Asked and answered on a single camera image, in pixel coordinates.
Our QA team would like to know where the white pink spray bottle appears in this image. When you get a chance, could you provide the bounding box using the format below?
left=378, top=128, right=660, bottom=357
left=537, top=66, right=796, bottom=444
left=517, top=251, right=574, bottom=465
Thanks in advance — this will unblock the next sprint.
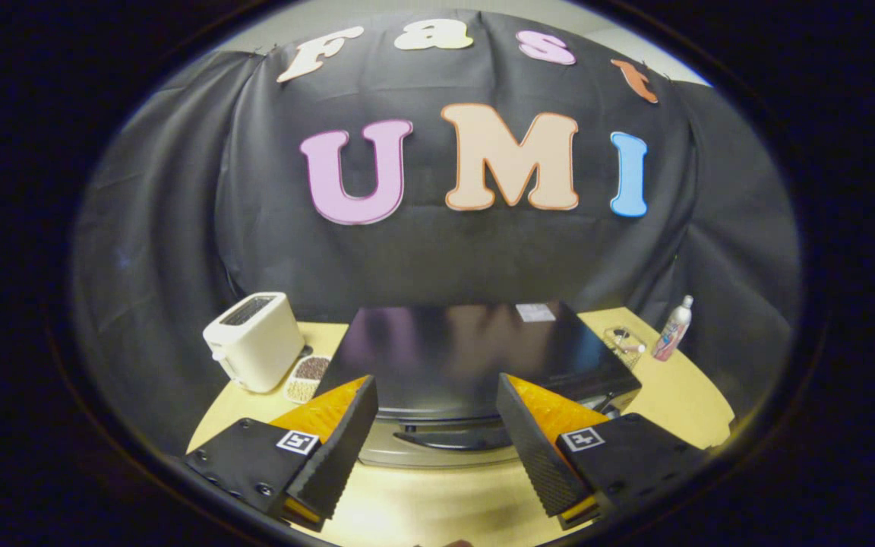
left=651, top=295, right=694, bottom=362

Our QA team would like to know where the black toaster oven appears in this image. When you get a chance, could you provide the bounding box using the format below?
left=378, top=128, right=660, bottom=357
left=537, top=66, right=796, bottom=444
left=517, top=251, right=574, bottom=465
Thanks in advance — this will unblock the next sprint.
left=314, top=301, right=643, bottom=468

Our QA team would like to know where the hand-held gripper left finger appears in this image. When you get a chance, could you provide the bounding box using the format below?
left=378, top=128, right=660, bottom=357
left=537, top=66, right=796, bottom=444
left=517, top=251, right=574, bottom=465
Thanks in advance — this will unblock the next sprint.
left=183, top=375, right=380, bottom=533

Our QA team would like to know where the divided dish of beans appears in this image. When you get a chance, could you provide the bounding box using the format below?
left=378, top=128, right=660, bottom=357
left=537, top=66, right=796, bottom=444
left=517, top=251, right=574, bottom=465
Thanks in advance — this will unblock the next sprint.
left=284, top=354, right=332, bottom=404

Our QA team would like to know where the clear glass holder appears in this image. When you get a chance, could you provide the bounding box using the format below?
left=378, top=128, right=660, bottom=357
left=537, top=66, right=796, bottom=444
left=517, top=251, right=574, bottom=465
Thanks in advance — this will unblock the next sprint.
left=603, top=327, right=647, bottom=371

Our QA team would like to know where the white pop-up toaster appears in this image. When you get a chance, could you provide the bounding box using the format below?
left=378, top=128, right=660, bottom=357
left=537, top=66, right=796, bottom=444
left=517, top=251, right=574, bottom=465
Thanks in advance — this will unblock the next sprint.
left=203, top=292, right=306, bottom=394

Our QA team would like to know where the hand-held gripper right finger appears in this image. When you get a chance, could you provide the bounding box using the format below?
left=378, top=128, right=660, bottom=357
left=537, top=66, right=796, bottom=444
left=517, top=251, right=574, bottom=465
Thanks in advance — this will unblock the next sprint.
left=495, top=373, right=712, bottom=531

